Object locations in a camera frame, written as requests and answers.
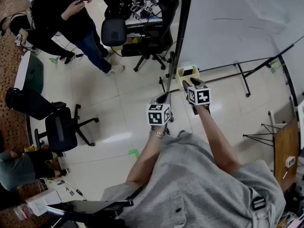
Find person's grey shirt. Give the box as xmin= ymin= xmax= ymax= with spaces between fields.
xmin=101 ymin=130 xmax=286 ymax=228

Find wooden side table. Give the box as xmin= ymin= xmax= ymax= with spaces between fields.
xmin=272 ymin=119 xmax=300 ymax=193

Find cream whiteboard box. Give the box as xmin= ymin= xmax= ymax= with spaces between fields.
xmin=176 ymin=65 xmax=200 ymax=90

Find black office chair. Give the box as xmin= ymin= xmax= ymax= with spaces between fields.
xmin=121 ymin=0 xmax=181 ymax=73
xmin=4 ymin=87 xmax=100 ymax=152

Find green and white table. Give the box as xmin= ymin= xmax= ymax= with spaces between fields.
xmin=13 ymin=50 xmax=45 ymax=95

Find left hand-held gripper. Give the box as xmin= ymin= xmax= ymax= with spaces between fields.
xmin=146 ymin=91 xmax=174 ymax=135

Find black hard case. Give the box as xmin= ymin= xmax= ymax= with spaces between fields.
xmin=100 ymin=18 xmax=127 ymax=48

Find black strap buckle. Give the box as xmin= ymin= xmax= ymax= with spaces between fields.
xmin=251 ymin=196 xmax=267 ymax=211

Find spare hand-held grippers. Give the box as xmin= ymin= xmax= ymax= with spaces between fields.
xmin=130 ymin=0 xmax=154 ymax=21

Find black whiteboard stand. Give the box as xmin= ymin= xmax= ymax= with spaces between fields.
xmin=158 ymin=0 xmax=304 ymax=98

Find clear plastic bottle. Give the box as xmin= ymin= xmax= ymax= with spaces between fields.
xmin=12 ymin=203 xmax=34 ymax=221

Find small white holder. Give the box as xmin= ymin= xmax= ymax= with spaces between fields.
xmin=285 ymin=155 xmax=296 ymax=168

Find silver wristwatch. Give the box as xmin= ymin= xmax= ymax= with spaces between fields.
xmin=148 ymin=130 xmax=165 ymax=140

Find person's right forearm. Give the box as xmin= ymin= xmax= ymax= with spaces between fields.
xmin=196 ymin=105 xmax=241 ymax=175

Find white cardboard box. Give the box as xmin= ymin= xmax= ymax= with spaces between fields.
xmin=25 ymin=189 xmax=63 ymax=218

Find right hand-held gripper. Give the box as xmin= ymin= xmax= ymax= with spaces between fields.
xmin=182 ymin=77 xmax=212 ymax=116

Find large whiteboard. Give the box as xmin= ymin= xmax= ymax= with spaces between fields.
xmin=178 ymin=0 xmax=304 ymax=73

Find person's left forearm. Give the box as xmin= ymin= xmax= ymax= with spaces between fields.
xmin=125 ymin=131 xmax=167 ymax=188

